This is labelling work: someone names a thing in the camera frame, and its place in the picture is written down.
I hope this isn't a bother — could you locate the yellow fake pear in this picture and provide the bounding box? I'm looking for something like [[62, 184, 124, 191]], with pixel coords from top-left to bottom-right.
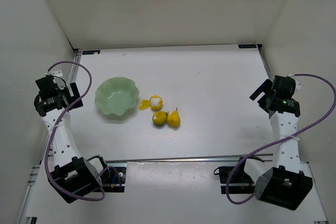
[[167, 109, 181, 128]]

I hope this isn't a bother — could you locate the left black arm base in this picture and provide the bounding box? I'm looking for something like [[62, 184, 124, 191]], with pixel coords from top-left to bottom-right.
[[100, 166, 127, 193]]

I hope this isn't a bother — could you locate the torn yellow white fruit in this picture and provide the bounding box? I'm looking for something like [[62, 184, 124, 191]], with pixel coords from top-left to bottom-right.
[[149, 95, 163, 111]]

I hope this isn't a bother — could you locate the front aluminium rail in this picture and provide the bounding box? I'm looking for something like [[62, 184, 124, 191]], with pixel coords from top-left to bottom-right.
[[104, 153, 276, 163]]

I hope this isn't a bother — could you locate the right blue corner tape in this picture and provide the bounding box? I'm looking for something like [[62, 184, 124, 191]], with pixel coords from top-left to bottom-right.
[[238, 44, 257, 49]]

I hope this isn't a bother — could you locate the left blue corner tape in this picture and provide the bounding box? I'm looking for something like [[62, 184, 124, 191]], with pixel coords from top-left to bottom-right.
[[82, 50, 100, 55]]

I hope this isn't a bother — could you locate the small yellow peel piece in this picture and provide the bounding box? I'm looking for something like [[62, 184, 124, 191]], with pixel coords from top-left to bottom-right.
[[139, 100, 151, 111]]

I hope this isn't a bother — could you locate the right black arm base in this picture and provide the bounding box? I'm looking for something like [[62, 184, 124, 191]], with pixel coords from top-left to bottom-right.
[[213, 166, 255, 195]]

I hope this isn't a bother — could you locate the yellow green fake lemon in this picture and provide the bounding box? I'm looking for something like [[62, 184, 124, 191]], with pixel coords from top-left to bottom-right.
[[152, 111, 169, 127]]

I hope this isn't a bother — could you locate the green glass fruit bowl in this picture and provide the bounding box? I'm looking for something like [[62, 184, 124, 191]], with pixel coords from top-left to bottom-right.
[[94, 77, 140, 116]]

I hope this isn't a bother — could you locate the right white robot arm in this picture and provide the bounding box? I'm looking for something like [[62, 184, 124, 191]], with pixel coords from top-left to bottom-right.
[[244, 76, 313, 210]]

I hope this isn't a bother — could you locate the blue corner tape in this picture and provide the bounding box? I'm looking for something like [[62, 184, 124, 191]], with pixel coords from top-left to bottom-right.
[[238, 44, 257, 49], [82, 50, 100, 55]]

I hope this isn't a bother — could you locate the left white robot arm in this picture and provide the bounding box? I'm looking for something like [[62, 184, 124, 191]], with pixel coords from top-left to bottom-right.
[[34, 75, 107, 204]]

